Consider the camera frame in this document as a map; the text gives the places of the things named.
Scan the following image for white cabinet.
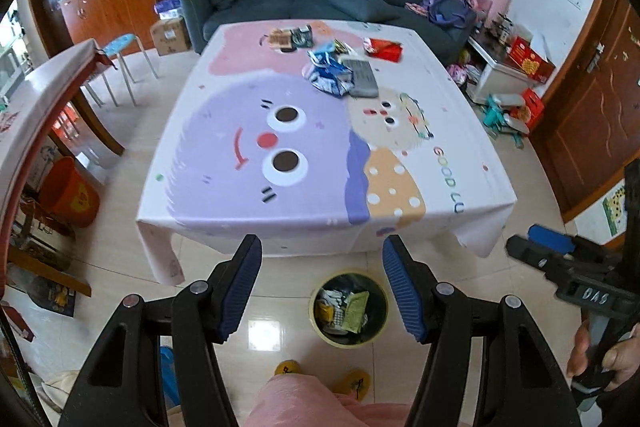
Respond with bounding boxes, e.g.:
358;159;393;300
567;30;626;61
467;29;556;105

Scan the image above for blue box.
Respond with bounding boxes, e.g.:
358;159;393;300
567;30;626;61
154;0;182;20

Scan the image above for cartoon printed tablecloth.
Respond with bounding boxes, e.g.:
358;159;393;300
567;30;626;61
136;19;518;286

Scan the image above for pink printed bag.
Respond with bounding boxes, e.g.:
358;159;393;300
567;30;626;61
447;64;481;96

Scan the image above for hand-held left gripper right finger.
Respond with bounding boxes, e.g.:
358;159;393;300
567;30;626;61
381;234;583;427

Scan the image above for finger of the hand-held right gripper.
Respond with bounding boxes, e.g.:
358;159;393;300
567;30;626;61
505;234;582;289
527;224;622;266

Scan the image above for teal grey toy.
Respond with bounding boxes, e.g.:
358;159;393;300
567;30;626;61
480;93;532;150

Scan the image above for person's right hand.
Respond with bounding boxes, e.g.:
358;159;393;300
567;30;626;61
566;322;640;390

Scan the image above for yellow patterned card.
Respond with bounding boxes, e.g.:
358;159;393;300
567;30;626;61
602;182;629;238

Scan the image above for yellow trash bin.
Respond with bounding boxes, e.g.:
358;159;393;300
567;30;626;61
309;272;390;349

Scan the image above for gold wrapper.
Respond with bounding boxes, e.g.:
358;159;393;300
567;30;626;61
260;29;295;52

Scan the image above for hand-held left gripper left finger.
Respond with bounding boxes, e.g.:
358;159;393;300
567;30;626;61
57;233;263;427

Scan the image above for large red gift box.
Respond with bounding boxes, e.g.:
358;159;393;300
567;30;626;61
507;36;556;82

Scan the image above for small black rack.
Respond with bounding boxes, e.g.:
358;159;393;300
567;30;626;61
492;19;516;42

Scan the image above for person's pink trousers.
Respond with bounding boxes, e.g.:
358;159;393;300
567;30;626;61
247;374;416;427

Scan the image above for orange bucket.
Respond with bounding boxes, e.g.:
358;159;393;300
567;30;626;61
39;157;101;228

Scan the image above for blue stool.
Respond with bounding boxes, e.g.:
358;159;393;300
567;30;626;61
80;34;160;108

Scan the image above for blue silver wrapper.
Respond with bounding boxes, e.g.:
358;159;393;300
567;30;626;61
304;61;355;98

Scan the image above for yellow slipper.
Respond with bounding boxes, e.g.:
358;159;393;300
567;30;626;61
332;369;372;403
272;359;304;378

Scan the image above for grey foil pouch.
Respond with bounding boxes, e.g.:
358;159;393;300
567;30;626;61
347;58;379;98

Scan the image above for wooden table with white cover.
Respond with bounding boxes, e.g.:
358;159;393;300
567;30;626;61
0;38;126;258

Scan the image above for purple backpack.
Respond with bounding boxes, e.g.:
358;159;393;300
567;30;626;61
422;0;476;28

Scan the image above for cardboard box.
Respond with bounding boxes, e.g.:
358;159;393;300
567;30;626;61
150;17;193;56

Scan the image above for small red gift box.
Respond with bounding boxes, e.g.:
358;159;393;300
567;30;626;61
515;88;546;130

